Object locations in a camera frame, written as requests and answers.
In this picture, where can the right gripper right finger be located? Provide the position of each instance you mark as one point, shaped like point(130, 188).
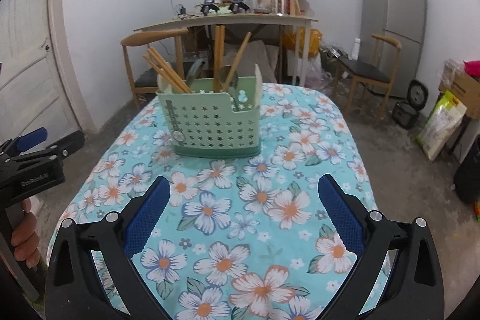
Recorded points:
point(414, 289)

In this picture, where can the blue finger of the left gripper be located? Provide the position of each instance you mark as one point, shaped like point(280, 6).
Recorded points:
point(32, 139)

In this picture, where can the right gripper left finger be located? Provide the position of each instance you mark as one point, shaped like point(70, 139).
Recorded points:
point(73, 288)

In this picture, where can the left hand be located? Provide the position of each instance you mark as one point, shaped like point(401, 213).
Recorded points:
point(25, 239)

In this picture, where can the white wooden door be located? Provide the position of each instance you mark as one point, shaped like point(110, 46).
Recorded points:
point(38, 83)

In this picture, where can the floral blue tablecloth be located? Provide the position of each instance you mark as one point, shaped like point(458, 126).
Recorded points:
point(243, 238)

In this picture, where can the green white rice bag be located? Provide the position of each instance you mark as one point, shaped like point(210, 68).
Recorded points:
point(443, 121)

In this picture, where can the black rice cooker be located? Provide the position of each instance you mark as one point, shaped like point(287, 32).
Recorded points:
point(406, 113)

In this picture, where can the dark spoon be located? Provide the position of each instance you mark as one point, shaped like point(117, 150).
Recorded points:
point(194, 71)

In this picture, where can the green plastic utensil holder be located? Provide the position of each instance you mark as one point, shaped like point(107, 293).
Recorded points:
point(217, 125)

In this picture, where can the cardboard box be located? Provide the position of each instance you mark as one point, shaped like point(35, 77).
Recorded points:
point(455, 78)

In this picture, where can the wooden chair black seat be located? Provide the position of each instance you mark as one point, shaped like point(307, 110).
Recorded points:
point(367, 74)

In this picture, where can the silver refrigerator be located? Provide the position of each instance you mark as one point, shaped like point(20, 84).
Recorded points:
point(405, 21)

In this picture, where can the steel cylinder container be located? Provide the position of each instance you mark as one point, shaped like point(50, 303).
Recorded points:
point(280, 7)

